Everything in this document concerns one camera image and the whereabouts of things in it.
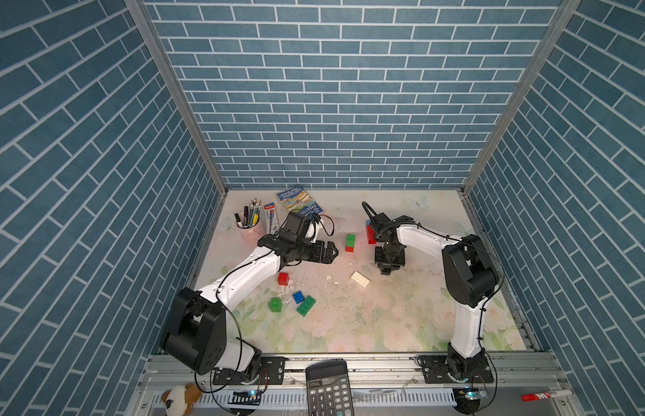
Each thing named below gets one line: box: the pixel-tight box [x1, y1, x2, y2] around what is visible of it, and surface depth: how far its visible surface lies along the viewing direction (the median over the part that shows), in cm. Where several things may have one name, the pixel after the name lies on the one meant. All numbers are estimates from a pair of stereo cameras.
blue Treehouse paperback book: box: [276, 186, 324, 217], surface depth 114 cm
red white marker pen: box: [520, 389, 574, 403], surface depth 71 cm
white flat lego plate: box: [350, 270, 372, 288], surface depth 93 cm
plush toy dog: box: [161, 383, 202, 416], surface depth 68 cm
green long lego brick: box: [296, 294, 317, 318], surface depth 87 cm
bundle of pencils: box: [235, 197, 262, 228], surface depth 97 cm
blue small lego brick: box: [293, 290, 306, 305], surface depth 88 cm
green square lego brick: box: [269, 297, 282, 313], surface depth 86 cm
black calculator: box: [305, 358, 355, 416], surface depth 70 cm
